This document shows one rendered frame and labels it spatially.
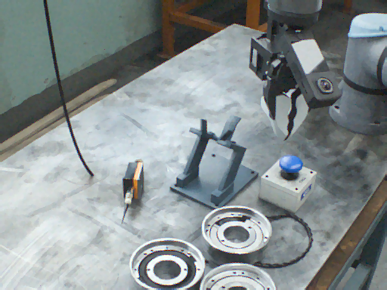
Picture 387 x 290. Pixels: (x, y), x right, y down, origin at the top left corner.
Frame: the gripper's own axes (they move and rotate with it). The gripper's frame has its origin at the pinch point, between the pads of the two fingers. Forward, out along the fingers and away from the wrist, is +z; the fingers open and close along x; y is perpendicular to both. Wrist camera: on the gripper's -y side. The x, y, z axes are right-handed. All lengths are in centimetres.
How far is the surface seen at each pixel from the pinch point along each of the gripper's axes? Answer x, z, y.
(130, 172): 20.8, 10.5, 13.3
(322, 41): -162, 94, 203
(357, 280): -45, 70, 18
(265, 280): 11.1, 11.7, -15.7
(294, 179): -3.3, 10.0, 1.0
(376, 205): -41, 40, 16
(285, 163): -2.0, 7.3, 2.3
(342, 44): -174, 94, 196
